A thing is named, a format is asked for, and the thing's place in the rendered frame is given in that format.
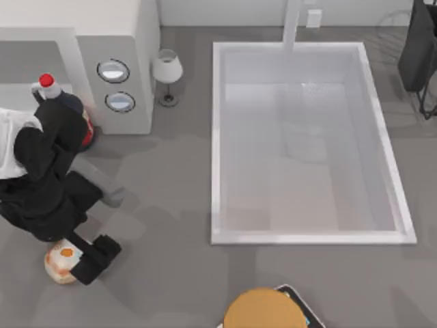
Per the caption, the white wall socket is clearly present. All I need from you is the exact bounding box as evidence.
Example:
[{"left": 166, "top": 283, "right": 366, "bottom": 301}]
[{"left": 306, "top": 9, "right": 323, "bottom": 29}]

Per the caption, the orange and white can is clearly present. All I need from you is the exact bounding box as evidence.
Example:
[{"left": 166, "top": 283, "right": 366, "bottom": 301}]
[{"left": 43, "top": 238, "right": 85, "bottom": 286}]

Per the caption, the black flat tablet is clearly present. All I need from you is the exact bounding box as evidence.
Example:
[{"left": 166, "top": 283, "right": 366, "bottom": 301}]
[{"left": 274, "top": 283, "right": 328, "bottom": 328}]

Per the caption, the round microwave knob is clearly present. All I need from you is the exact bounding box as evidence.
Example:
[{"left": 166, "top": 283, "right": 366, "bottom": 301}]
[
  {"left": 96, "top": 58, "right": 131, "bottom": 84},
  {"left": 104, "top": 91, "right": 136, "bottom": 113}
]

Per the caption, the clear wine glass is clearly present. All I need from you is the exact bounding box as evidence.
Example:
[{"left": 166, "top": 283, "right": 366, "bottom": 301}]
[{"left": 152, "top": 49, "right": 184, "bottom": 108}]

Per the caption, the black metal rack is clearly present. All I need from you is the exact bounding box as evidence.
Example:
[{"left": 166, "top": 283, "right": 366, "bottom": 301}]
[{"left": 397, "top": 0, "right": 437, "bottom": 121}]

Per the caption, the round orange-brown bread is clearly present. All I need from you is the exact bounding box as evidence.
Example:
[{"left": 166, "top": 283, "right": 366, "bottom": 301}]
[{"left": 223, "top": 287, "right": 307, "bottom": 328}]

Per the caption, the pale grey rounded box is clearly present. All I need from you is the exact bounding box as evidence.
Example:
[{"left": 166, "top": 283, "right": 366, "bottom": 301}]
[{"left": 72, "top": 160, "right": 126, "bottom": 208}]

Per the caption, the tall white tap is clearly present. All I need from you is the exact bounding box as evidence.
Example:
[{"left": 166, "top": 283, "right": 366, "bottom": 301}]
[{"left": 281, "top": 0, "right": 304, "bottom": 53}]

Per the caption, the dark bottle with red cap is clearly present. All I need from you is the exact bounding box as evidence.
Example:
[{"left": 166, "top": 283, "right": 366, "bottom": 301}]
[{"left": 30, "top": 72, "right": 98, "bottom": 152}]

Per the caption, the white sink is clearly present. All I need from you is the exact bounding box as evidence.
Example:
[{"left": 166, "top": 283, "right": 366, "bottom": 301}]
[{"left": 209, "top": 41, "right": 419, "bottom": 246}]

